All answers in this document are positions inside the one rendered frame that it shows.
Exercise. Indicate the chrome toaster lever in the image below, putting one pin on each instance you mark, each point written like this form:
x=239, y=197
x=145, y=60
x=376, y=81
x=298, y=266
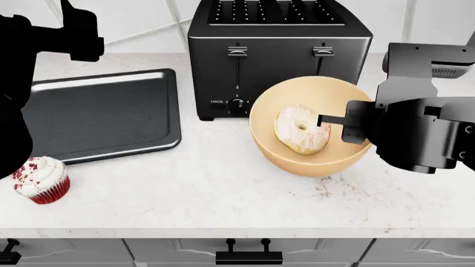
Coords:
x=323, y=51
x=237, y=51

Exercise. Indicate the red velvet frosted cupcake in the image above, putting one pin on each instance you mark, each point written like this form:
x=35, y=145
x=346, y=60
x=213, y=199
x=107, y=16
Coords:
x=42, y=179

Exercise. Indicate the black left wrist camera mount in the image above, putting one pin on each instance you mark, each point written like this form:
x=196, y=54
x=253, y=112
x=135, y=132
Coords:
x=79, y=33

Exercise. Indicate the dark metal baking tray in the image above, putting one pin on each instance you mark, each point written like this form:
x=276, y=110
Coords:
x=100, y=114

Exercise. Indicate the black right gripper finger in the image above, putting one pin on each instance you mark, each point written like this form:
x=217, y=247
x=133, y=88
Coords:
x=356, y=135
x=361, y=111

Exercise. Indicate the black four-slot toaster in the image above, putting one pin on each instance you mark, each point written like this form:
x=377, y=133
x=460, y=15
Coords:
x=274, y=72

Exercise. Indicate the grey cabinet drawer front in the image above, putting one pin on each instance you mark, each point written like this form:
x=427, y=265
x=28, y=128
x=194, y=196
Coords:
x=319, y=251
x=419, y=251
x=63, y=251

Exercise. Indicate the beige round bowl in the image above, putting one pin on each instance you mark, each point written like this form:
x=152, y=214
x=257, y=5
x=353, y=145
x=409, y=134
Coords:
x=308, y=161

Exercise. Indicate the black toaster dial knob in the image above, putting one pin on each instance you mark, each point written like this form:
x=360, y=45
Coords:
x=236, y=106

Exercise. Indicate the powdered sugar donut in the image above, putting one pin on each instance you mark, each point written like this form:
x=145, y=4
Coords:
x=297, y=136

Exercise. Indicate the dark right wrist camera mount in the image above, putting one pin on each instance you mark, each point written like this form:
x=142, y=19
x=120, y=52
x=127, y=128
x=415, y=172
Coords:
x=412, y=69

